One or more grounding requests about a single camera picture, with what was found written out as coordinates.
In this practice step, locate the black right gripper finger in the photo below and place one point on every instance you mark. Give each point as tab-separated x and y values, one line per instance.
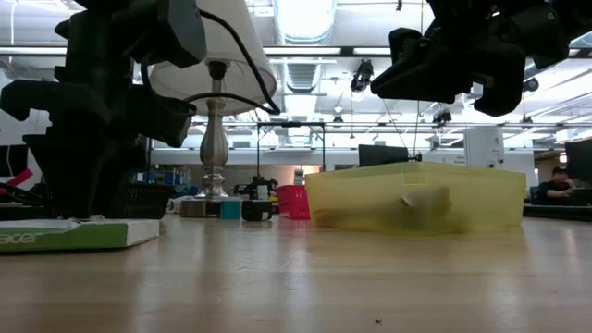
425	78
407	44

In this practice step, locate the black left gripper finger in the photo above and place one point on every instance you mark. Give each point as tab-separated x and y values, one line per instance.
111	180
65	180

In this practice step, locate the green zip tie bundle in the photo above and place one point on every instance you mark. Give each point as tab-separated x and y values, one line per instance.
69	236

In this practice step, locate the small blue white cube charger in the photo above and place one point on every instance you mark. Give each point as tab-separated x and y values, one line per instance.
231	209

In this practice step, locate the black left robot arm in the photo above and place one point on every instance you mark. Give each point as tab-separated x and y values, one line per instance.
111	18

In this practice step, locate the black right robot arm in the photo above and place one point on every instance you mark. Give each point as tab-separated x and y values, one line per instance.
583	16

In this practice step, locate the yellow translucent plastic bin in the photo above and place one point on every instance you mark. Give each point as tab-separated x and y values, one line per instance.
370	199

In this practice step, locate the black mesh basket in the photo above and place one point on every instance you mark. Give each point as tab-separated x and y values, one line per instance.
157	201

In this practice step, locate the black computer monitor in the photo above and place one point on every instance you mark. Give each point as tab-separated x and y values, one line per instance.
384	156
580	159

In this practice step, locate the white pillar with sign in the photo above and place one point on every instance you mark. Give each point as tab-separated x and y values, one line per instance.
483	148

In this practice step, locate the white shade chrome table lamp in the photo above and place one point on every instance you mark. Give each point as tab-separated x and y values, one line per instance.
215	139

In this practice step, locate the person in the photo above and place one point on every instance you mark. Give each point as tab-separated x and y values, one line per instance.
555	189

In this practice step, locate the red plastic mesh basket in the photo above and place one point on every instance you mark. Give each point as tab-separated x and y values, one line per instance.
293	203

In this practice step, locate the black hanging ceiling camera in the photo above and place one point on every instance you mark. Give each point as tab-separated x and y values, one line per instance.
363	74

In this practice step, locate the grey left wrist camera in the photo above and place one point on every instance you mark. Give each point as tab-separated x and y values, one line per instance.
185	32

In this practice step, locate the black metal stand frame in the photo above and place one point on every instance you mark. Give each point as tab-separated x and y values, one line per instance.
291	124

